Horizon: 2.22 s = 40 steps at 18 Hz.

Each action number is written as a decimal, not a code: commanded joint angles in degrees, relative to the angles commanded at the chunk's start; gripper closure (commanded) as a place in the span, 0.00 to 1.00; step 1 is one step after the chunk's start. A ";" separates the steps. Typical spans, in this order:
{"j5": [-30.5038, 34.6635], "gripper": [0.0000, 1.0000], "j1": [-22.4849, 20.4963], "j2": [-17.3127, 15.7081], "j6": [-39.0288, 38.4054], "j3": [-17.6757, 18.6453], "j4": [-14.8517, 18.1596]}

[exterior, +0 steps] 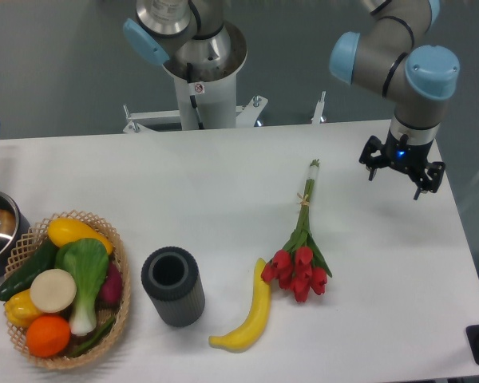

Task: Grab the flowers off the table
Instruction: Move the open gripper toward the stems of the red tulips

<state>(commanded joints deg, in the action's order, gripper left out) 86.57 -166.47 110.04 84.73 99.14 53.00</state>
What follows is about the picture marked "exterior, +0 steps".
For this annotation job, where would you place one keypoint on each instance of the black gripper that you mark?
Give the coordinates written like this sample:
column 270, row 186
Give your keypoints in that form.
column 405, row 150

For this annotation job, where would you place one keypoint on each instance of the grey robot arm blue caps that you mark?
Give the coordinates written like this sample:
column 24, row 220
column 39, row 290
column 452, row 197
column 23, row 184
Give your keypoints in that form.
column 389, row 60

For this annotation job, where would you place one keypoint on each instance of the red tulip bouquet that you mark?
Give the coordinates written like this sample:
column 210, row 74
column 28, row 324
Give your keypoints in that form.
column 299, row 266

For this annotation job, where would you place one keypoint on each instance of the yellow banana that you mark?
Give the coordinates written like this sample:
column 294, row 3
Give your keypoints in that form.
column 252, row 328

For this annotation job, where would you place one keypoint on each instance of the dark grey ribbed vase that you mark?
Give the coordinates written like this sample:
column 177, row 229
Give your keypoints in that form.
column 171, row 278

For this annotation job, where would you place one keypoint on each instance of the purple red onion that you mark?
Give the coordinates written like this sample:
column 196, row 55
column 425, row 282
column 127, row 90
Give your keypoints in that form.
column 111, row 290

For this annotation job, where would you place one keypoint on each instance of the green bok choy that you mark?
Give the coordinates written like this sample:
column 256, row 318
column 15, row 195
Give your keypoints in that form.
column 87, row 261

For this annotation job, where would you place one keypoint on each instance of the yellow squash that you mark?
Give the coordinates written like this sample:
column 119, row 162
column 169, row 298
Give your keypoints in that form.
column 62, row 231

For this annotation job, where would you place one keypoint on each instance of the woven wicker basket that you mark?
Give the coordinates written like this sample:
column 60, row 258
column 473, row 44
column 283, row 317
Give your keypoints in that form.
column 27, row 245

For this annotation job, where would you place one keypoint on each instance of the green bean pod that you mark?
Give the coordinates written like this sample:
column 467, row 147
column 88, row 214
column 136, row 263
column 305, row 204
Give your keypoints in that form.
column 87, row 345

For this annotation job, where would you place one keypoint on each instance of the dark green cucumber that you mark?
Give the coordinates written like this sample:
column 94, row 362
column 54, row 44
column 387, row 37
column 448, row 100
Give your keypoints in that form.
column 41, row 260

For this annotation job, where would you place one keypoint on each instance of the cream round radish slice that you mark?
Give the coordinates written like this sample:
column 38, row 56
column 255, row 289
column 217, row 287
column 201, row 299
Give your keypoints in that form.
column 53, row 290

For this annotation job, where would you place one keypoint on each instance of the orange fruit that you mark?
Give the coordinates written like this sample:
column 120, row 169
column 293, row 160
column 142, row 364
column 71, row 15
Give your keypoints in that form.
column 48, row 335

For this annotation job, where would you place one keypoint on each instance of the yellow bell pepper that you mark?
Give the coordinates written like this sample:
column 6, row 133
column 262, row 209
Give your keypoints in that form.
column 20, row 310

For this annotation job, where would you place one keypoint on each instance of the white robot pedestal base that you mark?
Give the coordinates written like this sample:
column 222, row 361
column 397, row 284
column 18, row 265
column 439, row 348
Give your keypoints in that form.
column 204, row 74

